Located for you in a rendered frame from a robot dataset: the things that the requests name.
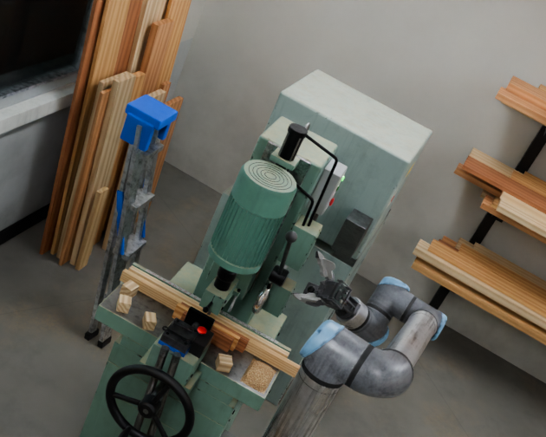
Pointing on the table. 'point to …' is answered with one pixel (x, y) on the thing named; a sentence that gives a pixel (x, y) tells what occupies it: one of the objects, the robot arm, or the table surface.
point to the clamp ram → (198, 319)
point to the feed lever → (282, 262)
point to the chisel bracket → (217, 296)
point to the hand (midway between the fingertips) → (302, 271)
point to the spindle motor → (251, 217)
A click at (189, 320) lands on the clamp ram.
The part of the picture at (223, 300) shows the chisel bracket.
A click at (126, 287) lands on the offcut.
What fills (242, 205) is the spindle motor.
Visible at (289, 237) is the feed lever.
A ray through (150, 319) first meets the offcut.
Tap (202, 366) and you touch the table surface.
